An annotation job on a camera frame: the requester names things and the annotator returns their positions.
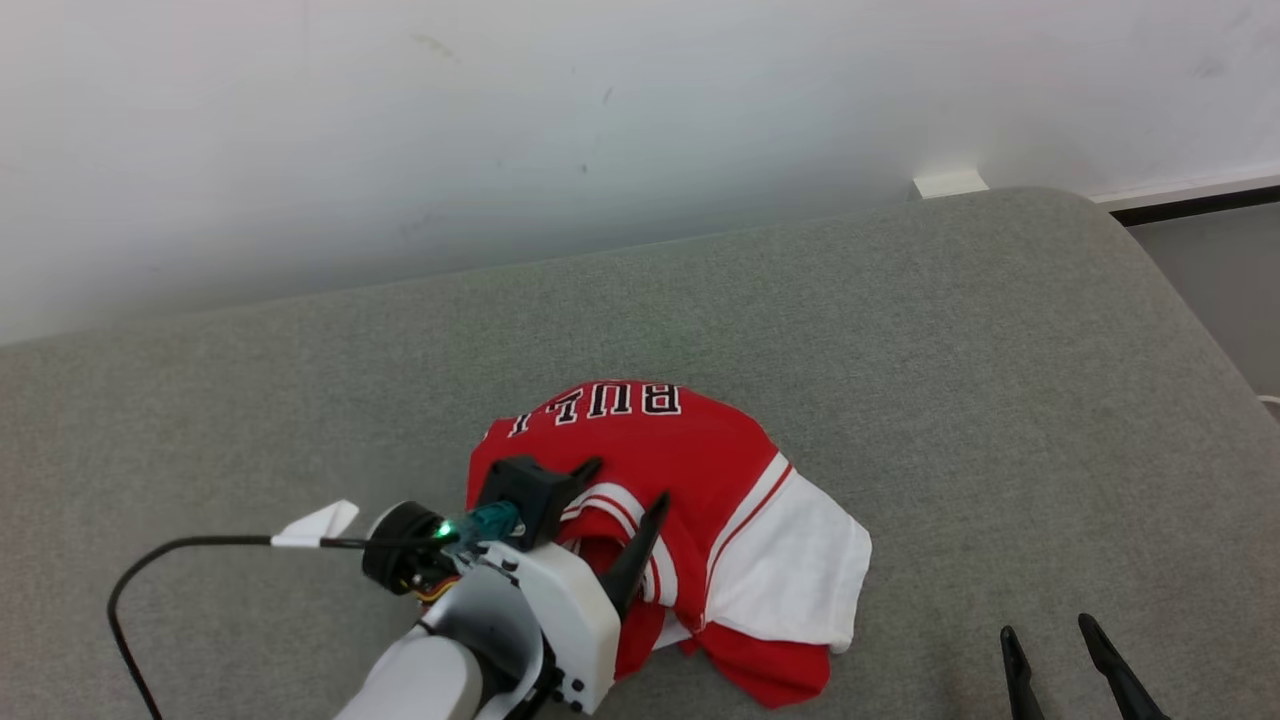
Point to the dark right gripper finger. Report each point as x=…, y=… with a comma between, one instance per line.
x=1020, y=690
x=1125, y=690

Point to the grey fabric sofa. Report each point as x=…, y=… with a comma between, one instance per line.
x=900, y=350

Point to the red white basketball jersey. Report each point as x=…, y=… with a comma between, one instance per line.
x=700, y=450

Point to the white wall baseboard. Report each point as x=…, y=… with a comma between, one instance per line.
x=1200, y=190

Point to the small white wall block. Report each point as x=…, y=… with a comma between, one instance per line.
x=950, y=184

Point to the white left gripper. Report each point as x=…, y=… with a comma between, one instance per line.
x=575, y=620

